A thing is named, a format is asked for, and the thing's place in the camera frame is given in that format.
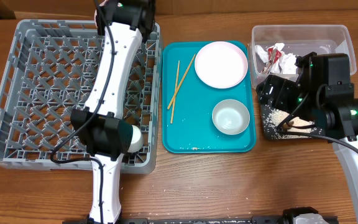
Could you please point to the white round plate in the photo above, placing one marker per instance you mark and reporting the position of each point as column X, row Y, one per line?
column 221, row 65

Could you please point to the wooden chopstick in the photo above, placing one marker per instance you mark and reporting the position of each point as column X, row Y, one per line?
column 182, row 80
column 174, row 96

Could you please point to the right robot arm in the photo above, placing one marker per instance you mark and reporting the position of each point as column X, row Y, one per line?
column 320, row 104

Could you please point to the teal plastic tray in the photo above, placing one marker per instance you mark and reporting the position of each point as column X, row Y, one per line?
column 192, row 130

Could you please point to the red wrapper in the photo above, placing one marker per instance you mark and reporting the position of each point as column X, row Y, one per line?
column 272, row 65

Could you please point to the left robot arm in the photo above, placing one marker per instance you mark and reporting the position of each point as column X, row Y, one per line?
column 100, row 126

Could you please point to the small white cup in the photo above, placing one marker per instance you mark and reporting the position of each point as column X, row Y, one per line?
column 137, row 140

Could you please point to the grey bowl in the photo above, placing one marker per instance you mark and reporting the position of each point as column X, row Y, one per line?
column 231, row 117

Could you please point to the white paper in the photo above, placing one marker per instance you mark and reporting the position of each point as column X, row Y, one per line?
column 287, row 62

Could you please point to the black waste bin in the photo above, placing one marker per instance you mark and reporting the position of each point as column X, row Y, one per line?
column 271, row 118

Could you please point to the white rice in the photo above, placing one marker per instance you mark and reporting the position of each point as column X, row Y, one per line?
column 299, row 122

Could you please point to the grey plastic dishwasher rack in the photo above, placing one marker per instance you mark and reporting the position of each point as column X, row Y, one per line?
column 50, row 70

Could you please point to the brown food piece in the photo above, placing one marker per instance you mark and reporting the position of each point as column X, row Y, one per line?
column 289, row 124

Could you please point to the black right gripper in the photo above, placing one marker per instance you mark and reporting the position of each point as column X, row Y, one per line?
column 283, row 89

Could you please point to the clear plastic bin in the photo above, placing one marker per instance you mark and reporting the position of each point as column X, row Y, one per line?
column 298, row 40

